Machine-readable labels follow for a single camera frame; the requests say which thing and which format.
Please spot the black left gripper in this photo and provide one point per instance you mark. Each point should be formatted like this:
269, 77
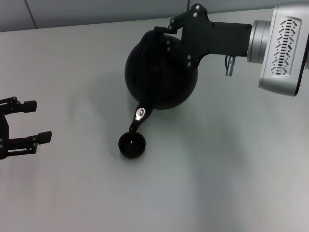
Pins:
3, 135

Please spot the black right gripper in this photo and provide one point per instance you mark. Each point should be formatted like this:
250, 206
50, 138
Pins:
217, 38

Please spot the black round teapot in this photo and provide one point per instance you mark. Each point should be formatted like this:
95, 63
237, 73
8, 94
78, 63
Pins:
159, 79

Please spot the small dark teacup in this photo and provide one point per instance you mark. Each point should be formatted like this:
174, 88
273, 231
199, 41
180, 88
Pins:
131, 145

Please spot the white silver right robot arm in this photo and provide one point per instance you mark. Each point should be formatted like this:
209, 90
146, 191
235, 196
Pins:
259, 42

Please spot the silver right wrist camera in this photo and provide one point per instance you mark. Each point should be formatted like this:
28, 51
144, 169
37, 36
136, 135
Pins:
282, 50

